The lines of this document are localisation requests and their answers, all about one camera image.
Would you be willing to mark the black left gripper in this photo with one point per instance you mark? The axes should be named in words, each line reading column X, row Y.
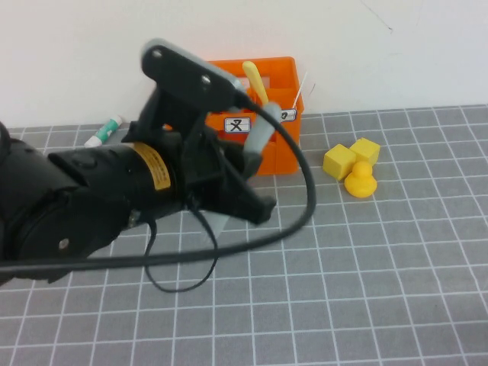
column 198, row 179

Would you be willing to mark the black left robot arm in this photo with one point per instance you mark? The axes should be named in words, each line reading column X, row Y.
column 57, row 202

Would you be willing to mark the orange plastic cutlery holder crate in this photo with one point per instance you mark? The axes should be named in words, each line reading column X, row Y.
column 284, row 152

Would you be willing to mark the yellow plastic cutlery piece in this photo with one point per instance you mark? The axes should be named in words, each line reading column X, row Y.
column 254, row 78

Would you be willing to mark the white label reading fork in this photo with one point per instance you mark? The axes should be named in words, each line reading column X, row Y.
column 237, row 125

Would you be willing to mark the white label reading knife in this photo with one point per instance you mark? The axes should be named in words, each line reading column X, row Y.
column 288, row 115

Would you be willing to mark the yellow foam cube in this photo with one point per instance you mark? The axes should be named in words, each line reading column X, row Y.
column 366, row 150
column 336, row 163

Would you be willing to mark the yellow rubber duck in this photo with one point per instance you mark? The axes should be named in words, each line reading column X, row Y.
column 360, row 183

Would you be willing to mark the thin white plastic knife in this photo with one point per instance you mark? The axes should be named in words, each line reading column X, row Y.
column 300, row 89

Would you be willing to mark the grey grid table mat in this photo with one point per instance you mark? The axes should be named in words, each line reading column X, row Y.
column 362, row 274

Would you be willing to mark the green and white glue stick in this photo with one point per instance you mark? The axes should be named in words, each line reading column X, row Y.
column 103, row 133

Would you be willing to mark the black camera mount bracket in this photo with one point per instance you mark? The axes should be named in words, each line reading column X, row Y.
column 167, row 114

